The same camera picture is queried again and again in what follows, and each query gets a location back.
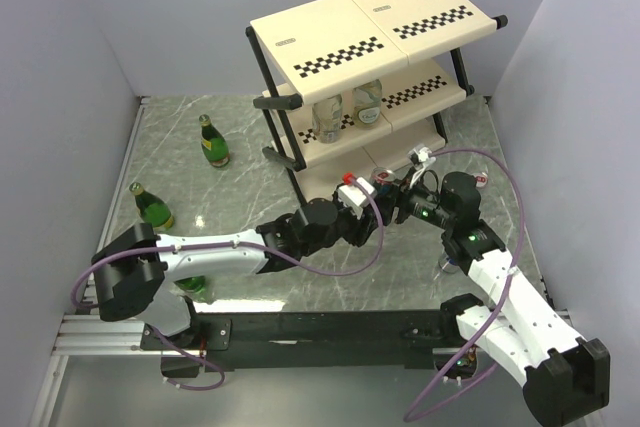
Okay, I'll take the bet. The silver blue energy drink can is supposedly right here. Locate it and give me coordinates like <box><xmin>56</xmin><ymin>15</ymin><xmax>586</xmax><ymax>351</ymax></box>
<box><xmin>369</xmin><ymin>167</ymin><xmax>396</xmax><ymax>196</ymax></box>

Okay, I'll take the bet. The clear Chang soda water bottle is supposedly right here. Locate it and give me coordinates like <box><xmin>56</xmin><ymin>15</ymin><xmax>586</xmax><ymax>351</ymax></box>
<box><xmin>312</xmin><ymin>94</ymin><xmax>343</xmax><ymax>144</ymax></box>

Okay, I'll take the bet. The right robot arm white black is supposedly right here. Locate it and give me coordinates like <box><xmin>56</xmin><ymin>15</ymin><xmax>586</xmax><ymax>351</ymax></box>
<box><xmin>396</xmin><ymin>172</ymin><xmax>611</xmax><ymax>426</ymax></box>

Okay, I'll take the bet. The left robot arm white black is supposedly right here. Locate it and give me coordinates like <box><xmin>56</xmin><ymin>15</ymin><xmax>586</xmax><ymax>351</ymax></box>
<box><xmin>92</xmin><ymin>177</ymin><xmax>389</xmax><ymax>349</ymax></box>

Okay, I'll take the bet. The energy drink can far right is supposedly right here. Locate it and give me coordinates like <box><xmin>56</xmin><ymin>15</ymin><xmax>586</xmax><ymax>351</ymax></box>
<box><xmin>474</xmin><ymin>172</ymin><xmax>489</xmax><ymax>189</ymax></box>

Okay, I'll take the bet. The energy drink can lying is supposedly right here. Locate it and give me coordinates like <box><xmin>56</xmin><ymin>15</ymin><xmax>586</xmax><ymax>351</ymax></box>
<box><xmin>437</xmin><ymin>253</ymin><xmax>460</xmax><ymax>274</ymax></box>

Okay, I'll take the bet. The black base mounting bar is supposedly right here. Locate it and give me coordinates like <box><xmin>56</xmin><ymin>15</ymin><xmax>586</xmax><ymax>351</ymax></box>
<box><xmin>170</xmin><ymin>309</ymin><xmax>466</xmax><ymax>372</ymax></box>

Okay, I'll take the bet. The green glass bottle far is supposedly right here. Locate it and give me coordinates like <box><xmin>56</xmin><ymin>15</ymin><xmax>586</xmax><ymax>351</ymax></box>
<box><xmin>199</xmin><ymin>114</ymin><xmax>230</xmax><ymax>168</ymax></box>

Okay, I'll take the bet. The green glass bottle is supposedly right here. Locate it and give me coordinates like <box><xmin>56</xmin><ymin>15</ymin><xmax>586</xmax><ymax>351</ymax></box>
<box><xmin>199</xmin><ymin>114</ymin><xmax>230</xmax><ymax>168</ymax></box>
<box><xmin>129</xmin><ymin>182</ymin><xmax>174</xmax><ymax>232</ymax></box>
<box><xmin>174</xmin><ymin>276</ymin><xmax>207</xmax><ymax>295</ymax></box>

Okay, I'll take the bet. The green glass bottle near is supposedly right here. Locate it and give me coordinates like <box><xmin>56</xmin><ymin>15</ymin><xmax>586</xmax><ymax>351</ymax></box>
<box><xmin>174</xmin><ymin>276</ymin><xmax>207</xmax><ymax>295</ymax></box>

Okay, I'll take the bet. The green glass bottle middle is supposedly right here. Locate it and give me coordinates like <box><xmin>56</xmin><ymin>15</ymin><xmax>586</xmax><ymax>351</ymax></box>
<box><xmin>129</xmin><ymin>182</ymin><xmax>174</xmax><ymax>232</ymax></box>

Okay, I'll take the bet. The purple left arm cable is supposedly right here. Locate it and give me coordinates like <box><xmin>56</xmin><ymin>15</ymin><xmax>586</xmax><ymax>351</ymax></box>
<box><xmin>71</xmin><ymin>181</ymin><xmax>387</xmax><ymax>318</ymax></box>

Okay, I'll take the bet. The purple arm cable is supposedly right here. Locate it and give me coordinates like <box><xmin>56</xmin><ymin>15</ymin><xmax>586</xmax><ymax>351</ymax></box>
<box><xmin>402</xmin><ymin>147</ymin><xmax>526</xmax><ymax>422</ymax></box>
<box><xmin>71</xmin><ymin>181</ymin><xmax>387</xmax><ymax>318</ymax></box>

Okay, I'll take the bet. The beige two-tier shelf black frame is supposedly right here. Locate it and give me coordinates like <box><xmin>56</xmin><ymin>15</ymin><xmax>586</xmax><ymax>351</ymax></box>
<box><xmin>245</xmin><ymin>0</ymin><xmax>508</xmax><ymax>202</ymax></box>

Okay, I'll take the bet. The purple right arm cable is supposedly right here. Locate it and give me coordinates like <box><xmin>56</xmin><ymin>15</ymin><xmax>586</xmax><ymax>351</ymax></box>
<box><xmin>402</xmin><ymin>147</ymin><xmax>526</xmax><ymax>422</ymax></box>

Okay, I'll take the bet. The aluminium rail frame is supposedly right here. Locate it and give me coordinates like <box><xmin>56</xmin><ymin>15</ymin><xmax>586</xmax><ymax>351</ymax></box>
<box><xmin>27</xmin><ymin>95</ymin><xmax>601</xmax><ymax>427</ymax></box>

